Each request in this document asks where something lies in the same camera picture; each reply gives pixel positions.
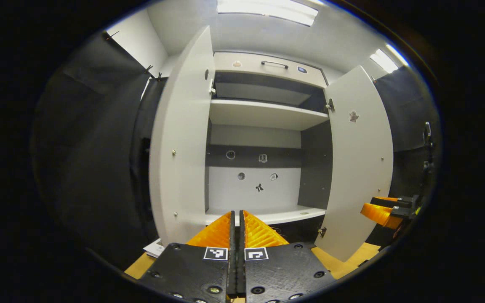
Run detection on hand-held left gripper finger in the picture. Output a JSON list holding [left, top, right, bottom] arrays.
[[238, 210, 336, 303], [138, 210, 237, 303]]

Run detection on grey cabinet door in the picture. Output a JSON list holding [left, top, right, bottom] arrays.
[[314, 65, 394, 262], [149, 25, 216, 247]]

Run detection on grey double-door shoe cabinet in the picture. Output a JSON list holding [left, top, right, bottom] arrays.
[[204, 51, 335, 245]]

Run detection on white cabinet shelf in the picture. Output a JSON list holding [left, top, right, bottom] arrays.
[[209, 99, 330, 131], [205, 205, 327, 226]]

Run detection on grey cabinet drawer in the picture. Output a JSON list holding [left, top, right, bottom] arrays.
[[213, 52, 328, 88]]

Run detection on black backdrop cloth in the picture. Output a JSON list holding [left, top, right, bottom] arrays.
[[32, 32, 169, 270], [371, 66, 442, 249]]

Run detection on white printed booklet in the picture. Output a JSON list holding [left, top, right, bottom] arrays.
[[143, 238, 166, 258]]

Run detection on small ceiling light panel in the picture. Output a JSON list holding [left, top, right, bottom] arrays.
[[370, 43, 410, 74]]

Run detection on large ceiling light panel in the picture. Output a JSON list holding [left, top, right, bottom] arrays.
[[216, 0, 320, 27]]

